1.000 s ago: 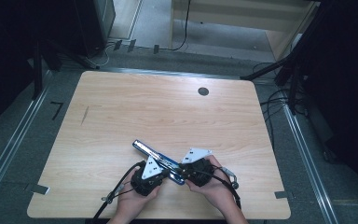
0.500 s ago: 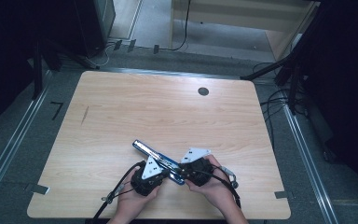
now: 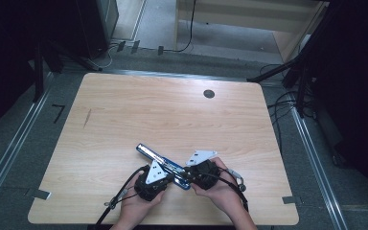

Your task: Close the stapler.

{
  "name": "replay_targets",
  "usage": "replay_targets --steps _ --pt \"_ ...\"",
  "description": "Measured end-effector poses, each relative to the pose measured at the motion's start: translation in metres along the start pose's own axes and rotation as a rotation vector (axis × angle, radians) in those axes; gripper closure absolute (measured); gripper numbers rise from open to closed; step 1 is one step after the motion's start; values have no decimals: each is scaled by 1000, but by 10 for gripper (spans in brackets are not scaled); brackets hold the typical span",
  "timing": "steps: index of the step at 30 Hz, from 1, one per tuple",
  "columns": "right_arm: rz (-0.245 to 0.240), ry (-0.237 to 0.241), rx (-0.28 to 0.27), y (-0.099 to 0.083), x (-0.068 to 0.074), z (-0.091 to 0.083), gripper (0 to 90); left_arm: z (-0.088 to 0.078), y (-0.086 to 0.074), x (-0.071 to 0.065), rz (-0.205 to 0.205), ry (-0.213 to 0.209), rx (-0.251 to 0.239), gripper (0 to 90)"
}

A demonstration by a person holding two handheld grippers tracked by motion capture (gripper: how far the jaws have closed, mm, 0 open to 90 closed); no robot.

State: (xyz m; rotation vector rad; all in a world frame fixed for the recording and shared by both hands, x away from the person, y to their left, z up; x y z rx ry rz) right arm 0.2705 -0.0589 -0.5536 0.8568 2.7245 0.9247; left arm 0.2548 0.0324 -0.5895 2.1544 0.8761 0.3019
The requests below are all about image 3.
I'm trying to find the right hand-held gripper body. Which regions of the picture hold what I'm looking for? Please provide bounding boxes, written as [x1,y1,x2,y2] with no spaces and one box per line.
[185,149,221,192]

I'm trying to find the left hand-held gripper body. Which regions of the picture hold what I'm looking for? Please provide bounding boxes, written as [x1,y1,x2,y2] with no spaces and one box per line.
[133,159,175,202]

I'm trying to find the silver metallic bar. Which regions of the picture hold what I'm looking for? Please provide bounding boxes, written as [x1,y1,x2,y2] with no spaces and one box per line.
[135,143,192,191]

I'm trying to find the person's right hand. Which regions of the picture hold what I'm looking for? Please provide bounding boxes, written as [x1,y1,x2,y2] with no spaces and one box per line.
[190,156,238,214]

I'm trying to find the person's left hand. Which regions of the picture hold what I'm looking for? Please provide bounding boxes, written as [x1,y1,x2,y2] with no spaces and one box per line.
[119,187,168,226]

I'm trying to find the grey tape strip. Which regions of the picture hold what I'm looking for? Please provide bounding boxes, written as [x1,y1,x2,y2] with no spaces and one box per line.
[25,188,53,201]

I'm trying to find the black floor tape mark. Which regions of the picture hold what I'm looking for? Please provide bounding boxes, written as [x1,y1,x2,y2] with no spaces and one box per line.
[52,103,66,125]

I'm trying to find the black metal stand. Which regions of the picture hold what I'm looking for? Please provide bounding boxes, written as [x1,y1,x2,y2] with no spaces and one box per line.
[247,0,336,119]

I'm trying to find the light wooden cabinet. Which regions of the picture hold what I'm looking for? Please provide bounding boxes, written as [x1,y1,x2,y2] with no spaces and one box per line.
[173,0,330,64]

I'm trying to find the black cabinet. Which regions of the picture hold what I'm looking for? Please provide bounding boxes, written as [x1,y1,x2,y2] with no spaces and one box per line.
[75,0,120,59]

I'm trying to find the grey cable plug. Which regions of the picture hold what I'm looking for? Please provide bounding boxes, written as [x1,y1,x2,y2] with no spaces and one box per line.
[227,168,247,193]
[103,188,129,208]

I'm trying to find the black floor cables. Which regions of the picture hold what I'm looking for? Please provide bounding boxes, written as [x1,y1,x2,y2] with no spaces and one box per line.
[260,63,317,154]

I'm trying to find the metal floor rail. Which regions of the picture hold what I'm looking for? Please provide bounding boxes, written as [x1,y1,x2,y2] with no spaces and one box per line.
[0,71,56,221]
[47,68,252,83]
[289,104,349,230]

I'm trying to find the white cable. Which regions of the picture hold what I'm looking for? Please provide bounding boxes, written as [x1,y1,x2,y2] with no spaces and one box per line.
[87,43,120,69]

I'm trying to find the black hanging cable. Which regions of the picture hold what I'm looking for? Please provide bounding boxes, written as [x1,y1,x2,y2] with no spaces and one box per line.
[163,0,197,54]

